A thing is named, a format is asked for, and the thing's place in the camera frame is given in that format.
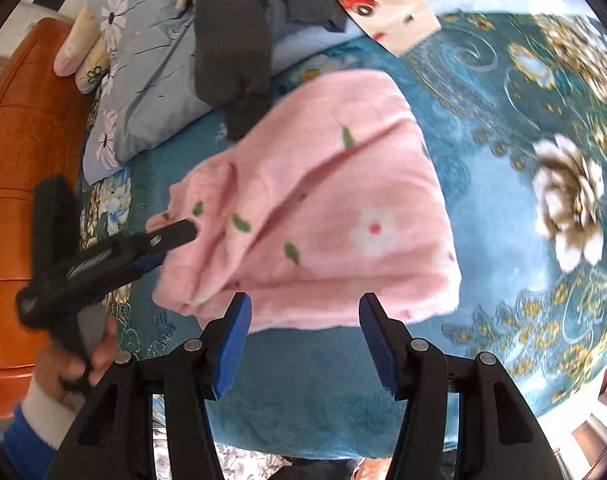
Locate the cream cartoon car garment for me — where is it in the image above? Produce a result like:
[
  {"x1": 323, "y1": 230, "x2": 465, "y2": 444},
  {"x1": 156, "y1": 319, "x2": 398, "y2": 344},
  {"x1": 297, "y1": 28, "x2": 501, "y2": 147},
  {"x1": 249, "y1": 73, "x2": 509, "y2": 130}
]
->
[{"x1": 337, "y1": 0, "x2": 441, "y2": 56}]

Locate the pink fleece floral garment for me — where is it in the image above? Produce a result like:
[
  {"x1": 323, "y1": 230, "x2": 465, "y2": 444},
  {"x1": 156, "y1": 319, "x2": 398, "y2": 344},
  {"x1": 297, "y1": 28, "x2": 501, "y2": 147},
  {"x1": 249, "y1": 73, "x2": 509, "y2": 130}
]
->
[{"x1": 147, "y1": 70, "x2": 462, "y2": 332}]

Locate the dark grey garment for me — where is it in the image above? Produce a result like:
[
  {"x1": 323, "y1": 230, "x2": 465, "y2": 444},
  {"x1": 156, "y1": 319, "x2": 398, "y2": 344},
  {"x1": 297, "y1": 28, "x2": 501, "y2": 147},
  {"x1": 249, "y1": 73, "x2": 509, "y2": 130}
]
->
[{"x1": 192, "y1": 0, "x2": 348, "y2": 141}]

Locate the person's left hand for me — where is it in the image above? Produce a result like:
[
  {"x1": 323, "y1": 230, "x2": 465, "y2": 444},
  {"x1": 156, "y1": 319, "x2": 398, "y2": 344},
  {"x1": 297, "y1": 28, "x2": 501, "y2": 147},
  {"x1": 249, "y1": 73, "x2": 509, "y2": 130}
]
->
[{"x1": 34, "y1": 314, "x2": 118, "y2": 405}]

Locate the grey-blue daisy quilt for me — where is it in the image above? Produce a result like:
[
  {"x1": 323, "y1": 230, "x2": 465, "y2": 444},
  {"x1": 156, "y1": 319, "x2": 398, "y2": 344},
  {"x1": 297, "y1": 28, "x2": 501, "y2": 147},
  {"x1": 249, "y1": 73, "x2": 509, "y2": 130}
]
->
[{"x1": 82, "y1": 0, "x2": 563, "y2": 183}]

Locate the pink floral pillow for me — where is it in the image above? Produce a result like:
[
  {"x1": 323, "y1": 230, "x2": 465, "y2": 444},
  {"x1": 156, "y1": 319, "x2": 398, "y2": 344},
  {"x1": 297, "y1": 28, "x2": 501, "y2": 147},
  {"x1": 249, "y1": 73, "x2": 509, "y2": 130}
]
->
[{"x1": 53, "y1": 6, "x2": 110, "y2": 94}]

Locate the orange wooden headboard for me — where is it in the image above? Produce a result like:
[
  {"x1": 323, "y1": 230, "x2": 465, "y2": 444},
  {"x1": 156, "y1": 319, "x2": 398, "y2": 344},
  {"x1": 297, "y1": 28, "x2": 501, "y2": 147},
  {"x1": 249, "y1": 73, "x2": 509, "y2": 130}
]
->
[{"x1": 0, "y1": 18, "x2": 93, "y2": 418}]

